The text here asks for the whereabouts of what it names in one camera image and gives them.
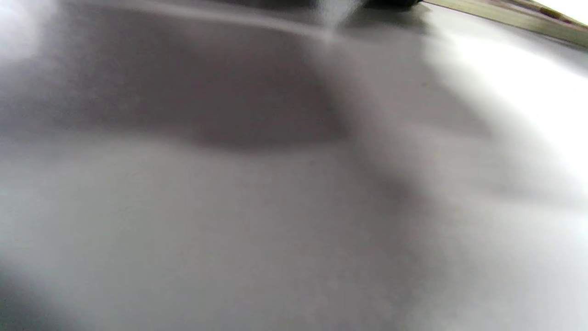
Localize person's left hand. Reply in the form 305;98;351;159
363;0;423;9

